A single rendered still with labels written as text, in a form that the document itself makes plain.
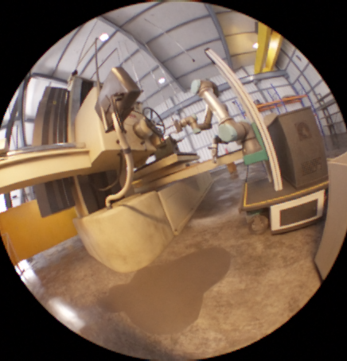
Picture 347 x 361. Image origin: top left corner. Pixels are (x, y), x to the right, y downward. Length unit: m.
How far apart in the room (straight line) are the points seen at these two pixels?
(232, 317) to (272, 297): 0.21
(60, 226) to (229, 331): 3.16
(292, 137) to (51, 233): 3.81
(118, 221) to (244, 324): 1.05
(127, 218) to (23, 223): 2.75
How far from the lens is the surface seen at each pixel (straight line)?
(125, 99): 0.57
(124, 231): 1.01
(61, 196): 1.44
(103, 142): 1.01
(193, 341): 0.71
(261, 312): 0.72
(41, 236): 3.21
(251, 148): 0.80
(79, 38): 8.28
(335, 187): 0.56
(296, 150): 0.93
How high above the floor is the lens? 0.69
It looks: 2 degrees down
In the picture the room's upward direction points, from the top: 20 degrees counter-clockwise
